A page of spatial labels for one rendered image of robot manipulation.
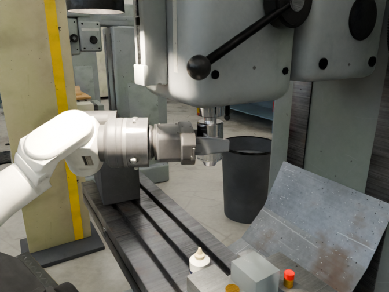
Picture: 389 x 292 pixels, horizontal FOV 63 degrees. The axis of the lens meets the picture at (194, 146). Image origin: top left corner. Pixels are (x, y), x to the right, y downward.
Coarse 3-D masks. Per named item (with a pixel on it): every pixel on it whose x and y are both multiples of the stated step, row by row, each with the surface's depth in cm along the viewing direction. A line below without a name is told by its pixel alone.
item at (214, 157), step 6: (198, 132) 56; (204, 132) 55; (210, 132) 55; (216, 132) 55; (222, 132) 56; (198, 156) 58; (204, 156) 57; (210, 156) 56; (216, 156) 57; (222, 156) 59; (210, 162) 57
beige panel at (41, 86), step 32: (0, 0) 175; (32, 0) 182; (64, 0) 190; (0, 32) 179; (32, 32) 186; (64, 32) 195; (0, 64) 182; (32, 64) 191; (64, 64) 200; (32, 96) 195; (64, 96) 204; (32, 128) 200; (64, 160) 215; (64, 192) 220; (32, 224) 215; (64, 224) 226; (32, 256) 217; (64, 256) 217
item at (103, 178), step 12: (108, 168) 98; (120, 168) 100; (132, 168) 101; (96, 180) 113; (108, 180) 99; (120, 180) 101; (132, 180) 102; (108, 192) 100; (120, 192) 102; (132, 192) 103; (108, 204) 101
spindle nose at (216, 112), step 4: (200, 108) 54; (204, 108) 54; (208, 108) 54; (212, 108) 54; (216, 108) 54; (220, 108) 54; (200, 112) 55; (204, 112) 54; (208, 112) 54; (212, 112) 54; (216, 112) 54; (220, 112) 55; (204, 116) 54; (208, 116) 54; (212, 116) 54; (216, 116) 54; (220, 116) 55
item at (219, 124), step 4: (200, 120) 57; (216, 120) 57; (220, 120) 57; (200, 124) 55; (204, 124) 55; (208, 124) 55; (212, 124) 55; (216, 124) 55; (220, 124) 55; (200, 128) 56; (204, 128) 55; (208, 128) 55; (212, 128) 55; (216, 128) 55; (220, 128) 55
